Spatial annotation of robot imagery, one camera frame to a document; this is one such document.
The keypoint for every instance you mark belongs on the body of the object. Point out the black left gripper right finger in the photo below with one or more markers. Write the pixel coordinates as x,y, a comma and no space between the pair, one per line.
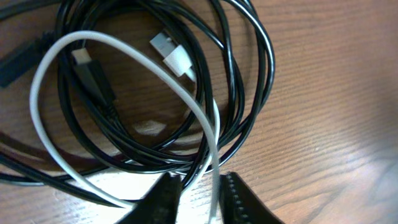
240,205

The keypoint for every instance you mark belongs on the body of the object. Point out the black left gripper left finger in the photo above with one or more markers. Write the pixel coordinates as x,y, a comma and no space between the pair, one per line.
160,205

